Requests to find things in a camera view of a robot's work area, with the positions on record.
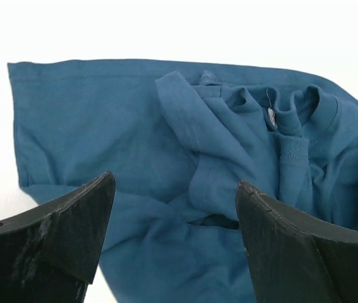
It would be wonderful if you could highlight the teal blue t-shirt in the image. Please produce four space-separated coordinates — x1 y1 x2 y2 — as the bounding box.
8 59 358 302

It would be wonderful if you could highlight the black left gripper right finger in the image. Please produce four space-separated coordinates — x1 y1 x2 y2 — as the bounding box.
235 181 358 302

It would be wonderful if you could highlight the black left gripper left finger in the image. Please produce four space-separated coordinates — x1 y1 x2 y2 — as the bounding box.
0 172 116 302

